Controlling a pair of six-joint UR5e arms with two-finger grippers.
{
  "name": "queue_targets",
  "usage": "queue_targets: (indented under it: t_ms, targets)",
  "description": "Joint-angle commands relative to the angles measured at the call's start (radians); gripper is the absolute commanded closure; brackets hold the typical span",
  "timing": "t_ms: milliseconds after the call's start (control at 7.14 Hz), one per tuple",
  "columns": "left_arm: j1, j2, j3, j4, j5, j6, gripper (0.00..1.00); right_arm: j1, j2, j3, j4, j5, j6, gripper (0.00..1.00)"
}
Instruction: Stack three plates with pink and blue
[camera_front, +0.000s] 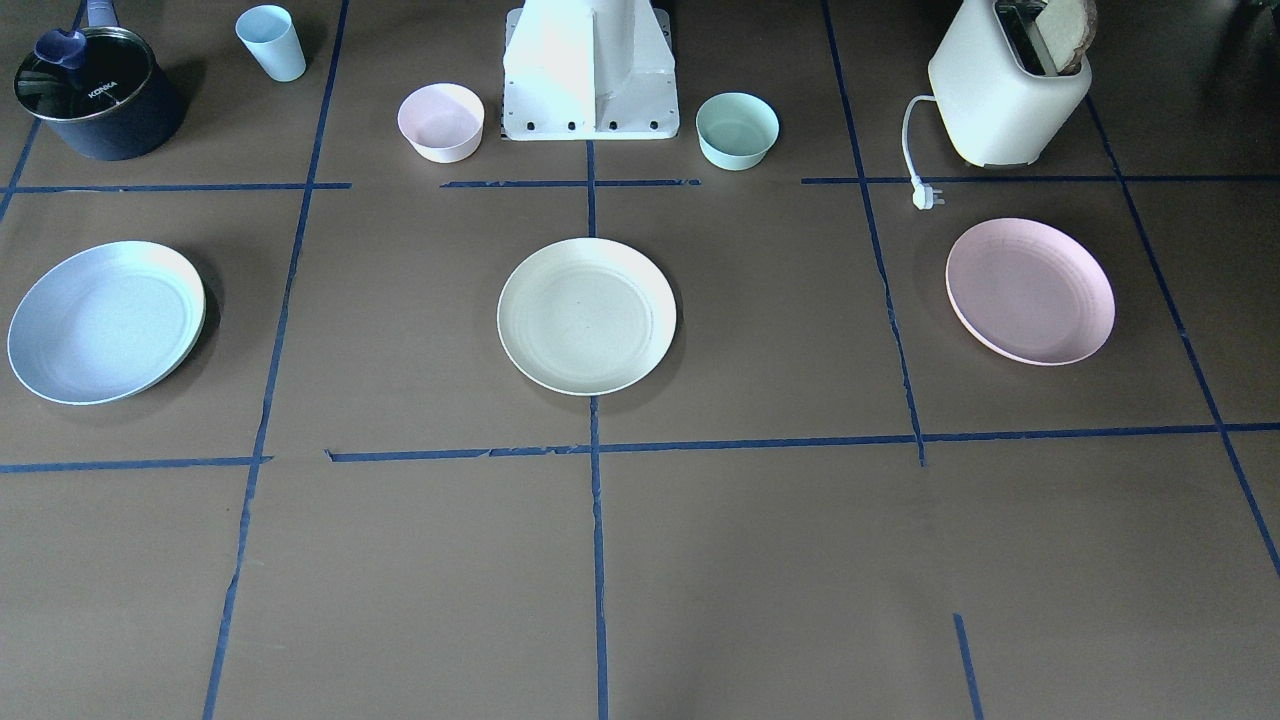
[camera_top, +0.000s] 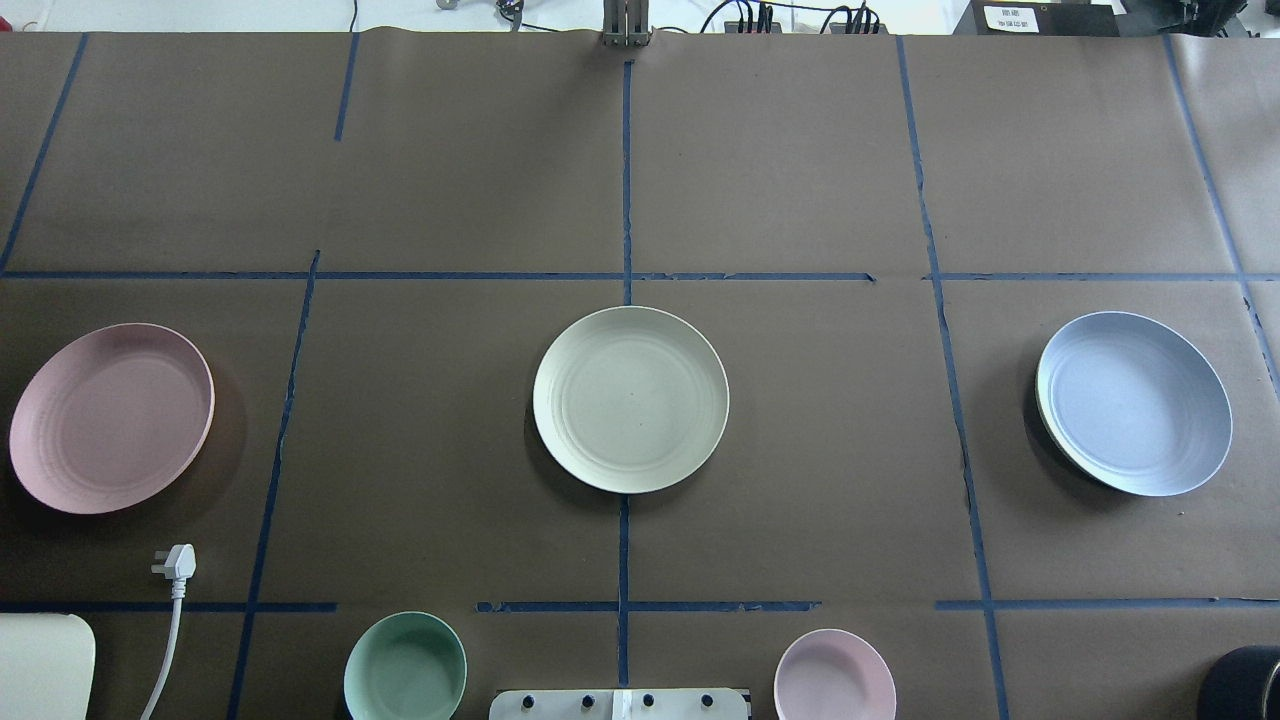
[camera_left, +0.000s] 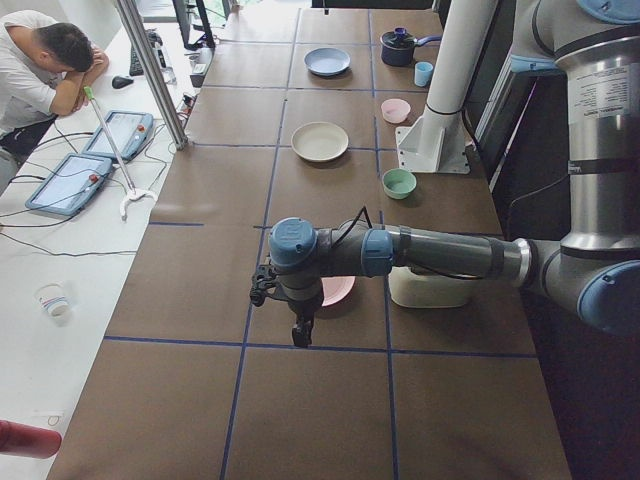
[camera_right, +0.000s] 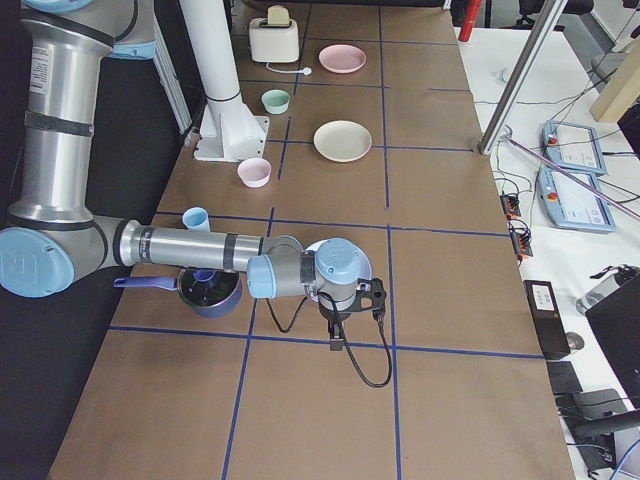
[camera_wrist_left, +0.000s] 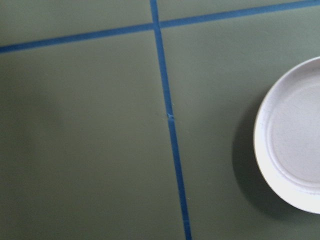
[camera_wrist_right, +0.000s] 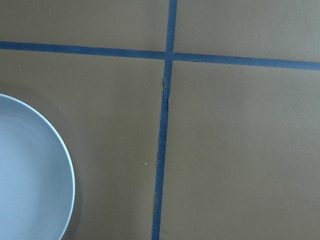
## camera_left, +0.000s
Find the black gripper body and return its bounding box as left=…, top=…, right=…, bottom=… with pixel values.
left=288, top=285, right=323, bottom=330

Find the pink plate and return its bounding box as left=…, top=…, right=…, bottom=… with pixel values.
left=322, top=276, right=355, bottom=307

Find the blue plate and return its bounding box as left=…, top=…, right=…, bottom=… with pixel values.
left=304, top=47, right=351, bottom=77

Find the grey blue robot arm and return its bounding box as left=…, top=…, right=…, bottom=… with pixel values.
left=250, top=1, right=639, bottom=347

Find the cream toaster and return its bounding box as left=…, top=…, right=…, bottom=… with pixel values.
left=389, top=267, right=479, bottom=309

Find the green bowl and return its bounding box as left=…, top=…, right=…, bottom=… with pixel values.
left=382, top=168, right=417, bottom=200

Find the cream plate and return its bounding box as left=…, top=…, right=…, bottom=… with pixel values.
left=291, top=122, right=349, bottom=162

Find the white reacher grabber stick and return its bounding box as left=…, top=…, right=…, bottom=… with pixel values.
left=83, top=86, right=158, bottom=221

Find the pink bowl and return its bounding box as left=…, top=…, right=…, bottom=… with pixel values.
left=381, top=98, right=411, bottom=124

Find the paper cup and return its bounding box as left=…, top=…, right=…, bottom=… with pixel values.
left=34, top=283, right=70, bottom=320

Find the light blue cup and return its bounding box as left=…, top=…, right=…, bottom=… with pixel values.
left=414, top=61, right=434, bottom=87

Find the near teach pendant tablet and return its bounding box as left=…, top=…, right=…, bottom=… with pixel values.
left=25, top=154, right=112, bottom=217

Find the dark blue pot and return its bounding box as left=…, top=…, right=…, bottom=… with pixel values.
left=380, top=27, right=442, bottom=67

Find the black monitor stand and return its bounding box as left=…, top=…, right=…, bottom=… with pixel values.
left=172, top=0, right=216, bottom=51

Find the black keyboard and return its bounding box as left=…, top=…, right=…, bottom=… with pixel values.
left=129, top=47, right=144, bottom=77

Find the black computer mouse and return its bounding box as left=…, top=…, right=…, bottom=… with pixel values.
left=111, top=76, right=134, bottom=90

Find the red cylinder object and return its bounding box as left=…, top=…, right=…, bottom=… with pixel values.
left=1, top=420, right=62, bottom=459

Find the man in white shirt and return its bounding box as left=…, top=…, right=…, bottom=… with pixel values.
left=1, top=10, right=109, bottom=157

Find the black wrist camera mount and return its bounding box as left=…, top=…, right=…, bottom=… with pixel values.
left=249, top=264, right=287, bottom=307

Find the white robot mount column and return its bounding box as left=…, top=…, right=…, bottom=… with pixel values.
left=396, top=0, right=498, bottom=175

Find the aluminium frame post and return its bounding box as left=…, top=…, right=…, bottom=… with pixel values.
left=115, top=0, right=188, bottom=151

